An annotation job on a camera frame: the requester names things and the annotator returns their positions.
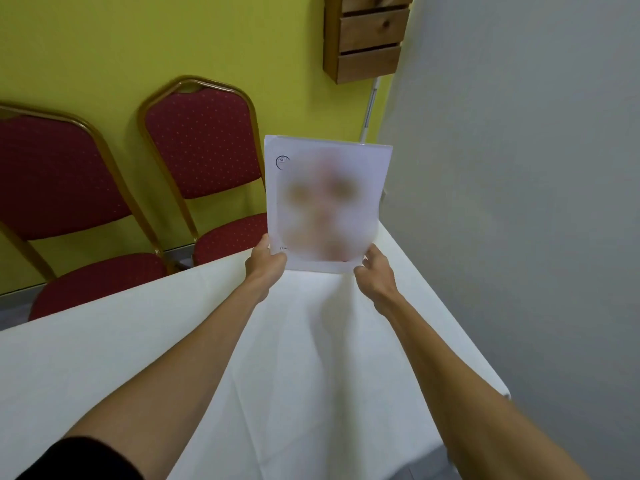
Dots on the person's left hand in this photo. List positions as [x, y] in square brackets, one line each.
[261, 267]

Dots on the person's right hand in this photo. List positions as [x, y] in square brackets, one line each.
[378, 274]

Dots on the person's left thumb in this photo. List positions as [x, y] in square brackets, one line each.
[266, 243]

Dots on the person's right thumb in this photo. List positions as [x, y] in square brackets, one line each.
[372, 252]

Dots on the white printed paper sheet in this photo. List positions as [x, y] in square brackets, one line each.
[327, 204]

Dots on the person's right forearm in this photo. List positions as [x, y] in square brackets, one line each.
[470, 389]

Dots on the person's left forearm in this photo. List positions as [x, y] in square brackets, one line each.
[165, 374]

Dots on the red padded gold-framed chair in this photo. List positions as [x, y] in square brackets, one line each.
[210, 169]
[65, 209]

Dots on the white tablecloth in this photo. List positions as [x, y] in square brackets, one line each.
[250, 364]

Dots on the black sleeve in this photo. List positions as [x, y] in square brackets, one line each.
[80, 459]

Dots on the white wall conduit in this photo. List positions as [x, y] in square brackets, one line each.
[370, 107]

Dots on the wooden slatted wall box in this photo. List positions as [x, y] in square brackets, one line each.
[367, 37]

